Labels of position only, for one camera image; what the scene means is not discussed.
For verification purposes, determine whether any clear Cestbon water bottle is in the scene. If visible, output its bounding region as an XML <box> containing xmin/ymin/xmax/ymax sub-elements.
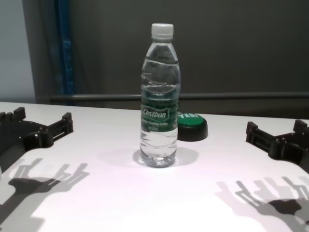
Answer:
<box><xmin>139</xmin><ymin>23</ymin><xmax>182</xmax><ymax>168</ymax></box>

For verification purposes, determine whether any grey horizontal metal rail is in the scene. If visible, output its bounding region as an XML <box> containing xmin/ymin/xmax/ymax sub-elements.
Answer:
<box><xmin>50</xmin><ymin>93</ymin><xmax>309</xmax><ymax>103</ymax></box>

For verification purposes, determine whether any green YES push button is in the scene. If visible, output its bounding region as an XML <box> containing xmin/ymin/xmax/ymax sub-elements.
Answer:
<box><xmin>177</xmin><ymin>113</ymin><xmax>209</xmax><ymax>142</ymax></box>

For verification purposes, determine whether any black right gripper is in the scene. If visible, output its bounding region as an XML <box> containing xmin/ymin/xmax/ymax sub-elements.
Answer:
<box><xmin>245</xmin><ymin>119</ymin><xmax>309</xmax><ymax>174</ymax></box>

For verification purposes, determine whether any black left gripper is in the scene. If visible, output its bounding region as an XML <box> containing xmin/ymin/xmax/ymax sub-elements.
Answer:
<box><xmin>0</xmin><ymin>107</ymin><xmax>74</xmax><ymax>157</ymax></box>

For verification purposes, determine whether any blue metal shelf upright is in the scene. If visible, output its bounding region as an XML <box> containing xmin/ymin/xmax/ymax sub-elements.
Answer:
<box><xmin>55</xmin><ymin>0</ymin><xmax>75</xmax><ymax>106</ymax></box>

